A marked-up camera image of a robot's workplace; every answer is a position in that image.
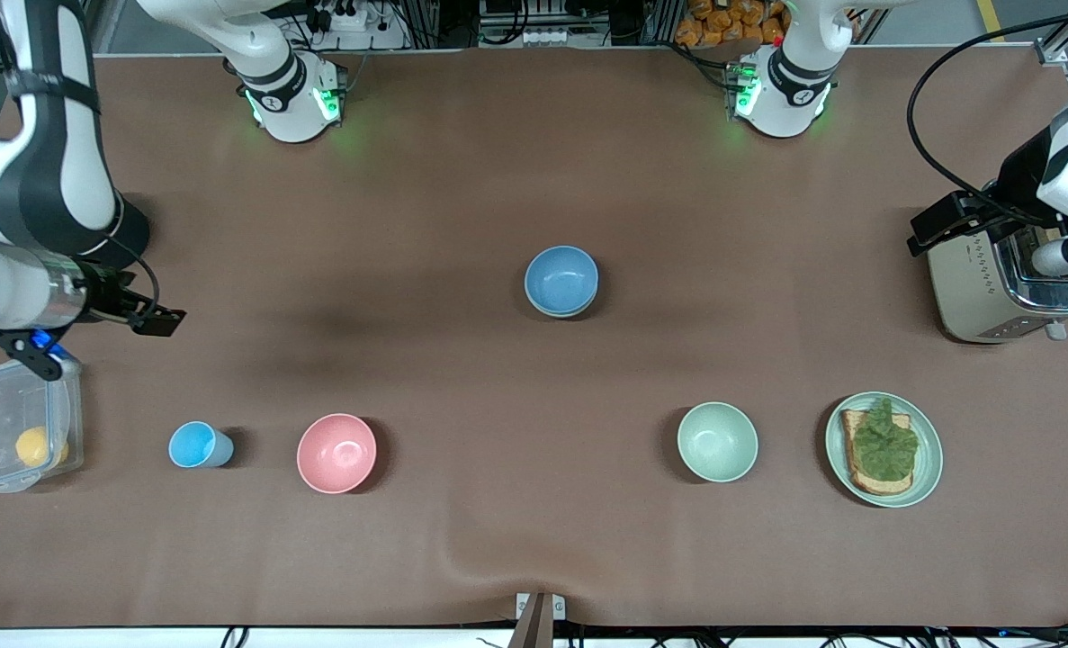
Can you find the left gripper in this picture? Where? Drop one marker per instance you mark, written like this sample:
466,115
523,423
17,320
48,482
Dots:
1022,178

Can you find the pink bowl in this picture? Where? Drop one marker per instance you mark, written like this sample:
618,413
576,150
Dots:
336,454

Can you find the green plate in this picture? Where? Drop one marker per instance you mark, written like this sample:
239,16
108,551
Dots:
929,468

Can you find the toast slice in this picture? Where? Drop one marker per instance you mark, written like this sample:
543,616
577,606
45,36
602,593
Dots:
880,486

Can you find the blue bowl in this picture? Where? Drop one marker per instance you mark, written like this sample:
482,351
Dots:
560,279

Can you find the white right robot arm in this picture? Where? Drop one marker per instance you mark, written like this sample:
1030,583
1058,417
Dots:
48,180

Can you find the sage green bowl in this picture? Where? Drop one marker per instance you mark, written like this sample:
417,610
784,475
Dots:
562,315

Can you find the white power strip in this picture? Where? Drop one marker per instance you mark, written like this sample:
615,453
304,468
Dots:
349,20

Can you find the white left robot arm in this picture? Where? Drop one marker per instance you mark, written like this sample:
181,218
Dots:
790,90

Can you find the yellow lemon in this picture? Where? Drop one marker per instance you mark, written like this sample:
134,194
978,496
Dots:
34,446

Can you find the green lettuce leaf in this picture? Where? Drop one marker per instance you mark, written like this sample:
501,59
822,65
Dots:
884,445

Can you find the pale green bowl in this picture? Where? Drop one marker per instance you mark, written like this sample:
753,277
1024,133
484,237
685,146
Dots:
717,442

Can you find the bag of orange buns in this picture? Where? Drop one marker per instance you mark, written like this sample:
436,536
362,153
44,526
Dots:
731,22

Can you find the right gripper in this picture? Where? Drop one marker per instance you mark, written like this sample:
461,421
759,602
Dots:
108,298

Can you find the silver toaster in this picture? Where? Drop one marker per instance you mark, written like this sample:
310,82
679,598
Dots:
970,288

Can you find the blue cup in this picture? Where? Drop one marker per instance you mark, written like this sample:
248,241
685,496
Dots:
193,445

